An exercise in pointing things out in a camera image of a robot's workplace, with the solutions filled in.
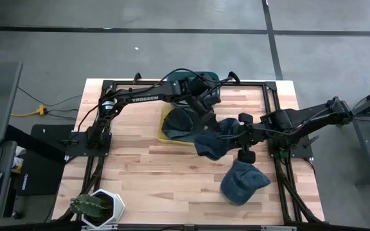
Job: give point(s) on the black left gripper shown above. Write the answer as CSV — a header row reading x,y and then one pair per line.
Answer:
x,y
211,97

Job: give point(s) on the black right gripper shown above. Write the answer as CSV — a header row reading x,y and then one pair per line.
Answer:
x,y
246,136

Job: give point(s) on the blue denim baseball cap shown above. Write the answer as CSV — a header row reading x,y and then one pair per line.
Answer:
x,y
210,144
177,123
243,184

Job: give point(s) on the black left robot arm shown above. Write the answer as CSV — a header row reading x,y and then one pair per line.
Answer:
x,y
159,93

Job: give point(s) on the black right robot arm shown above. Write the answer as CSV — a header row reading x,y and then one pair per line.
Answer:
x,y
300,117

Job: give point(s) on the teal plastic bin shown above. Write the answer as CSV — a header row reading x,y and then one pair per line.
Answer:
x,y
173,77

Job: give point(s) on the yellow translucent plastic tray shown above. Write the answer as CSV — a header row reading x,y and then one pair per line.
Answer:
x,y
160,134

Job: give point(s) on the white hexagonal plant pot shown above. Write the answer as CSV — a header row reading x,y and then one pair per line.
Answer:
x,y
117,208

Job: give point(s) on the green cactus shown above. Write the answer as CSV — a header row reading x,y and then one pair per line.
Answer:
x,y
87,205

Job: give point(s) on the yellow power plug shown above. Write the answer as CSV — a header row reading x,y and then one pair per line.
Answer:
x,y
41,110

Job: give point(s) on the white and yellow box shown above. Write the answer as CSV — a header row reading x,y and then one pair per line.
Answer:
x,y
18,160

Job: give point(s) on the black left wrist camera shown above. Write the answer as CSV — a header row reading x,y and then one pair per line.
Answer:
x,y
198,85

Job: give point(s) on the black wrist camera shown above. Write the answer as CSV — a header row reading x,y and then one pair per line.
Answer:
x,y
246,156
198,85

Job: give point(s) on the black aluminium table frame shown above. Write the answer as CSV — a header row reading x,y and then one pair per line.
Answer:
x,y
255,84

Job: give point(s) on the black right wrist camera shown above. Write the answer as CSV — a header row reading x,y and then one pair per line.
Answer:
x,y
246,156

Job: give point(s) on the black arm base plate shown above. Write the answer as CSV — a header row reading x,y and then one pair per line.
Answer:
x,y
304,152
72,150

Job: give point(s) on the silver aluminium rail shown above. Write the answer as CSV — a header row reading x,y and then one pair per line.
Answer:
x,y
268,228

